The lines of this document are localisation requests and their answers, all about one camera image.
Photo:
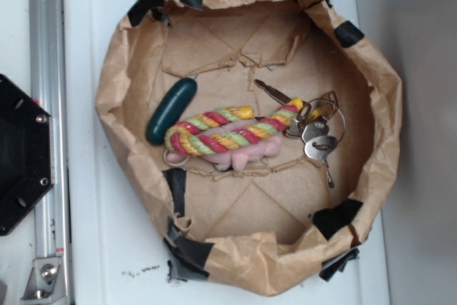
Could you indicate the dark green oval case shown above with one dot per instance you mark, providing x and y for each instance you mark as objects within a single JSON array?
[{"x": 170, "y": 109}]

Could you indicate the white tray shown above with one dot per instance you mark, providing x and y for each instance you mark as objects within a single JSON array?
[{"x": 118, "y": 256}]

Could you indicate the black octagonal mount plate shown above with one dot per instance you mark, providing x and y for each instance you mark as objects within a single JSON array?
[{"x": 25, "y": 155}]

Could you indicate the brown paper bag bin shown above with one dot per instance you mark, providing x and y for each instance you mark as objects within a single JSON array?
[{"x": 282, "y": 219}]

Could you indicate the aluminium frame rail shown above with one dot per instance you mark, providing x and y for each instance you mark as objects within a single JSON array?
[{"x": 51, "y": 278}]

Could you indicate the pink plush toy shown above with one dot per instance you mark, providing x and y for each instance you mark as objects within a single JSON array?
[{"x": 235, "y": 159}]

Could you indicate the silver key bunch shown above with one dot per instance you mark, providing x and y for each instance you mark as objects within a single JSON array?
[{"x": 311, "y": 126}]

